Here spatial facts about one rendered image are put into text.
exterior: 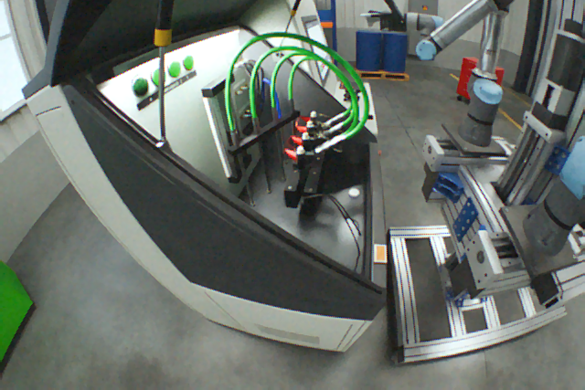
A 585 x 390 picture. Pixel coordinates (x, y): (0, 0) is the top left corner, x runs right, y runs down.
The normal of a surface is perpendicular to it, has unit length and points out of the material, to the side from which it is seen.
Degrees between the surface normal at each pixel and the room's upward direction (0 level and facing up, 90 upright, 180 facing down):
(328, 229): 0
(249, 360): 0
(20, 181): 90
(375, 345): 0
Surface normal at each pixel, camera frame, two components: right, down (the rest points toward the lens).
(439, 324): -0.08, -0.78
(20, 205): 0.99, 0.01
